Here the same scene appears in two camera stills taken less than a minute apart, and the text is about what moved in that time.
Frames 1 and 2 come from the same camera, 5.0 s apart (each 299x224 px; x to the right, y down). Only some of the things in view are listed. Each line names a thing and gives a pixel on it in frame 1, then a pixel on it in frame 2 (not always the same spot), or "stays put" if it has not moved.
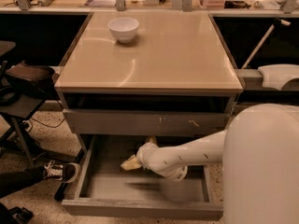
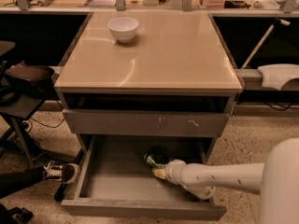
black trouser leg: [13, 182] stays put
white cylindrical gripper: [144, 154] to [172, 171]
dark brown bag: [31, 81] stays put
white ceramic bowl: [123, 28] stays put
